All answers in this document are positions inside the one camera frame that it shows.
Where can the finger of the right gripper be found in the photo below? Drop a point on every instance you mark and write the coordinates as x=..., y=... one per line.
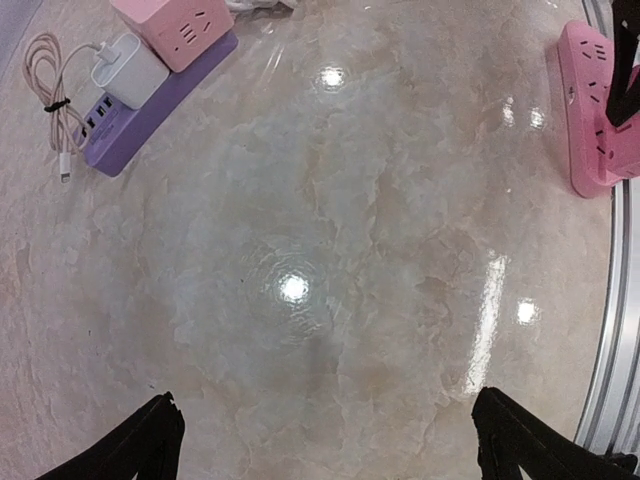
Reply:
x=623, y=100

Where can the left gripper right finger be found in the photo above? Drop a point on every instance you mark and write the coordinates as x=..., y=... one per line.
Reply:
x=512, y=443

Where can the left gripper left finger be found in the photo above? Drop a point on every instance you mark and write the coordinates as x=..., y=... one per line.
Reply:
x=146, y=445

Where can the pink triangular power strip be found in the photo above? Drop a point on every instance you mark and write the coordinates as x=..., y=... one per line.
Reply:
x=600, y=154

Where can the purple power strip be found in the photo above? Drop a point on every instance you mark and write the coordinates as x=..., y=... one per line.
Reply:
x=116, y=132

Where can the small white charger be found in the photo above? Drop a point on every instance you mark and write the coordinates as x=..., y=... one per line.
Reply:
x=129, y=71

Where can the pink cube socket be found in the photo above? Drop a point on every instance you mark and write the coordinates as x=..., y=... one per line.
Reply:
x=178, y=31

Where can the aluminium front rail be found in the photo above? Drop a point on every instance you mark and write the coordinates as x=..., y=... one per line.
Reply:
x=610, y=418

